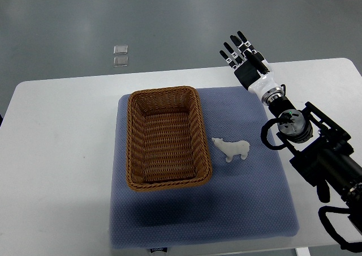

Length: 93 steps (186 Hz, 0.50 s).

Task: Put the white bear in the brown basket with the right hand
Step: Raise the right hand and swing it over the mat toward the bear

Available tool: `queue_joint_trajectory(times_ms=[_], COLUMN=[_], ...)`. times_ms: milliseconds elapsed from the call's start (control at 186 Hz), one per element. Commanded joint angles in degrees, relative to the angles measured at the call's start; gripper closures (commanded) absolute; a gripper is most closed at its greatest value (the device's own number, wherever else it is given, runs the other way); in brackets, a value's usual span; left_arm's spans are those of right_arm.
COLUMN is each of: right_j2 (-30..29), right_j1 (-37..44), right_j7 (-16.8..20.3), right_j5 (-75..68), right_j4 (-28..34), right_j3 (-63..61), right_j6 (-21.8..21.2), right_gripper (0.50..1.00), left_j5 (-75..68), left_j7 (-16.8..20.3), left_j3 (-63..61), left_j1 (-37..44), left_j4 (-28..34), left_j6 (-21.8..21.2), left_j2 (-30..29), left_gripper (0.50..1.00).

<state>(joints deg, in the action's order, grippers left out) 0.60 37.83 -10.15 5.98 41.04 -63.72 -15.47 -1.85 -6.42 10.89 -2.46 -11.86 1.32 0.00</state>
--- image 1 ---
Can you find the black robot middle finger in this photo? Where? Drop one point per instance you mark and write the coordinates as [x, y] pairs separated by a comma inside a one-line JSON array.
[[242, 44]]

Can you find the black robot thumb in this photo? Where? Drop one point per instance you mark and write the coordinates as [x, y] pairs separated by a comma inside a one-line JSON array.
[[256, 62]]

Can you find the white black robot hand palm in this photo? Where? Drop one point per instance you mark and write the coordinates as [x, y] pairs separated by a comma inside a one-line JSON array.
[[263, 85]]

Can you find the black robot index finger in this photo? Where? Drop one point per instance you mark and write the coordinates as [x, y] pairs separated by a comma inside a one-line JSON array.
[[251, 47]]

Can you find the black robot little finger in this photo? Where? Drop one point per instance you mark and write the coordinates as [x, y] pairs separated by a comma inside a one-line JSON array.
[[229, 61]]

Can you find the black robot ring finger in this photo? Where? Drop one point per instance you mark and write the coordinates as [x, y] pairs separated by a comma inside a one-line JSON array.
[[234, 55]]

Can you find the white toy polar bear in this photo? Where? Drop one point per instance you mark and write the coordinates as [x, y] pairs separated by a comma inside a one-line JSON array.
[[230, 149]]

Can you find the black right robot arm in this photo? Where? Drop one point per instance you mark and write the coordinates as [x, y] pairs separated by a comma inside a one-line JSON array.
[[320, 148]]

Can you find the brown wicker basket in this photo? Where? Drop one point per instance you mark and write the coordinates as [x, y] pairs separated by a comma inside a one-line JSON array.
[[166, 143]]

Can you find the upper metal floor plate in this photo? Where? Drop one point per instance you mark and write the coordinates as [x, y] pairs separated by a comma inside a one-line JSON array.
[[120, 49]]

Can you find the blue-grey fabric mat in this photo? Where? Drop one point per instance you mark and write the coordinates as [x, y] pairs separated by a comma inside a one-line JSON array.
[[244, 199]]

